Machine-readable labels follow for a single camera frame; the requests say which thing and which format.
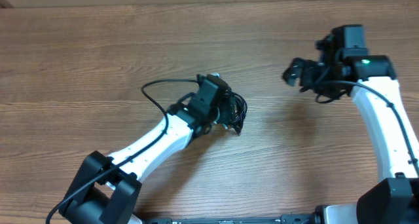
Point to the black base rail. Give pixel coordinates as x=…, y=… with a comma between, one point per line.
x=283, y=219

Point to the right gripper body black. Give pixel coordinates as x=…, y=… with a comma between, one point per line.
x=313, y=74

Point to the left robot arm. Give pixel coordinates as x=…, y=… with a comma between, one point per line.
x=106, y=187

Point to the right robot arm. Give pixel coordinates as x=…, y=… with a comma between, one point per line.
x=346, y=68

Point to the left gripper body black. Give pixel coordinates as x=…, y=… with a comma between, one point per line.
x=223, y=113

